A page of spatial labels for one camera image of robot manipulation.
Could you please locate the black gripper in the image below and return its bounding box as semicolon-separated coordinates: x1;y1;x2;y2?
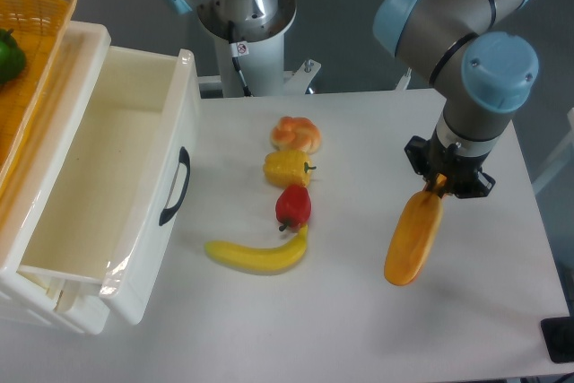
404;135;496;198

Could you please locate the yellow bell pepper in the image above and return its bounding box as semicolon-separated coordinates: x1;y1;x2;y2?
263;150;317;188

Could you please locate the round twisted bread roll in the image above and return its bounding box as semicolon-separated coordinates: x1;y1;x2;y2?
270;117;322;154

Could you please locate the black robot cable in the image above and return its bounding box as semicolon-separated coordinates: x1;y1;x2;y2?
227;19;255;98

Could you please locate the white frame at right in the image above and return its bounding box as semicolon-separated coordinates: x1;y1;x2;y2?
532;109;573;196

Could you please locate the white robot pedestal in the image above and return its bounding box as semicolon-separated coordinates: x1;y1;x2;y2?
197;0;321;98

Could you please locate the yellow woven basket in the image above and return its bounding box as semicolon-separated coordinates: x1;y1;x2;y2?
1;0;77;189

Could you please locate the green bell pepper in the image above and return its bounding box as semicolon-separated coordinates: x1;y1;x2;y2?
0;29;27;84

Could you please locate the open upper white drawer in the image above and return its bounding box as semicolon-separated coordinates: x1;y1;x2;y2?
19;48;200;335

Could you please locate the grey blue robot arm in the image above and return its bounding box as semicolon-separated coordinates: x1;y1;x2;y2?
166;0;539;199

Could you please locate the white drawer cabinet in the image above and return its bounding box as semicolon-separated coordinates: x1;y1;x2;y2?
1;22;111;334

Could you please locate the red bell pepper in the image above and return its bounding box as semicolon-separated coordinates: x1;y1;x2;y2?
275;185;312;231

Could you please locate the long orange bread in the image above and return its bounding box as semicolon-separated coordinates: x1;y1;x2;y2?
384;191;443;286

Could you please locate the yellow banana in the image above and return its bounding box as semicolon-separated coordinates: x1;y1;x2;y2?
204;225;309;274

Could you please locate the black device at edge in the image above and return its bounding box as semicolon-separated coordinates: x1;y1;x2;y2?
540;317;573;363

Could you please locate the black drawer handle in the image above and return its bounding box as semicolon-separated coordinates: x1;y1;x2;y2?
159;146;191;226

